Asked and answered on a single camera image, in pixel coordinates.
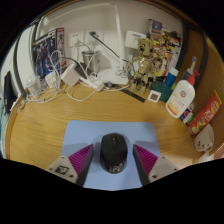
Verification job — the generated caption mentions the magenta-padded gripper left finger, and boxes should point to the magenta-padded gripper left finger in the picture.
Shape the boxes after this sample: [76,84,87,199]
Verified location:
[45,143,95,188]

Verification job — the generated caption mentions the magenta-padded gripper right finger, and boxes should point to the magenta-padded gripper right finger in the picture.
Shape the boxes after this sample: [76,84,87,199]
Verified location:
[132,143,180,187]

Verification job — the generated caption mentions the black computer mouse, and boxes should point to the black computer mouse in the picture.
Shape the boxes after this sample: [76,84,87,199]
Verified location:
[99,132,129,175]

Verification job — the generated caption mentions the light blue mouse pad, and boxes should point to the light blue mouse pad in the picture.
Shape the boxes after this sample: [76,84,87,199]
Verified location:
[60,120,162,192]

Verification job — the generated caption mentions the small white cup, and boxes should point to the small white cup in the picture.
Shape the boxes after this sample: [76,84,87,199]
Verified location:
[198,150,216,164]

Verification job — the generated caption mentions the white mug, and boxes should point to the white mug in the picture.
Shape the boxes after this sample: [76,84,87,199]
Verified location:
[194,123,215,154]

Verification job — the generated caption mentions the small blue labelled bottle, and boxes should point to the small blue labelled bottle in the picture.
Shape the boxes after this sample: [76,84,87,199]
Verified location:
[180,103,196,125]

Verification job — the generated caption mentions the small white square box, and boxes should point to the small white square box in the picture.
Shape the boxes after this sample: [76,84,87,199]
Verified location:
[147,89,162,103]

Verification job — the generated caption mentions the white pump lotion bottle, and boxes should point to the white pump lotion bottle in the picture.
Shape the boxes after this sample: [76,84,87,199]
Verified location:
[165,69,200,119]

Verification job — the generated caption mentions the teal round container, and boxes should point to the teal round container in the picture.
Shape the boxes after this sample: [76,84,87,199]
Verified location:
[149,81,174,103]

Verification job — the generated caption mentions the black ruler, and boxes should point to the black ruler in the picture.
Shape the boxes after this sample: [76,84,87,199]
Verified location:
[119,87,147,103]

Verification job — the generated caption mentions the clear domed plastic cup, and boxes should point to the clear domed plastic cup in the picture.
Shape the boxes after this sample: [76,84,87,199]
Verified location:
[26,74,44,98]

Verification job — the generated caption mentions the white power strip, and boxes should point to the white power strip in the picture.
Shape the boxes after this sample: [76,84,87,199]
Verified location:
[78,77,105,93]

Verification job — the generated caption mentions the small white charger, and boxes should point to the small white charger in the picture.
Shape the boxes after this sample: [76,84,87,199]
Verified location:
[44,72,58,88]

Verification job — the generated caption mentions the blue bottle white cap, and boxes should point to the blue bottle white cap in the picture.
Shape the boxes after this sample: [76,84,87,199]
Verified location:
[164,67,179,88]

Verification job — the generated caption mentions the large white charger block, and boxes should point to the large white charger block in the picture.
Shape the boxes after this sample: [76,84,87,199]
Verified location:
[60,63,82,88]

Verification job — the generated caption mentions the black plug adapter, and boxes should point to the black plug adapter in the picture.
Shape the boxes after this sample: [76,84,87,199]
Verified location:
[74,63,88,79]

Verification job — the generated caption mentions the blue-capped spray bottle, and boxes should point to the blue-capped spray bottle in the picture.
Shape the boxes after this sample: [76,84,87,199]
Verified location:
[181,55,198,81]

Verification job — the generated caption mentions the brown tree figure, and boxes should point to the brown tree figure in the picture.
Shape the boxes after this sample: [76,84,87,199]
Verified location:
[126,37,164,95]

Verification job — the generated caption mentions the metal cup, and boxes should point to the metal cup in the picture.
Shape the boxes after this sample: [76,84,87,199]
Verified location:
[81,49,103,73]

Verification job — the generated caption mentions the robot model kit box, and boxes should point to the robot model kit box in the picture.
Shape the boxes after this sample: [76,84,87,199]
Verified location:
[31,27,66,79]

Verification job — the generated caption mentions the colourful toy boxes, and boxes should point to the colourful toy boxes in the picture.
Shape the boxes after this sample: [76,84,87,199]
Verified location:
[146,18,183,78]

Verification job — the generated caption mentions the white router box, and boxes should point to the white router box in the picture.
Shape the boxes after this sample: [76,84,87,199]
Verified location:
[124,30,148,51]

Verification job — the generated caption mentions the white charging cables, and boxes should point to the white charging cables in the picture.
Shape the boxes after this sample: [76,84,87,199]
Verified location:
[24,49,101,104]

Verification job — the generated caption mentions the black cable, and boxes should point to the black cable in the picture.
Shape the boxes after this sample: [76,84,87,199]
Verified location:
[89,31,131,64]

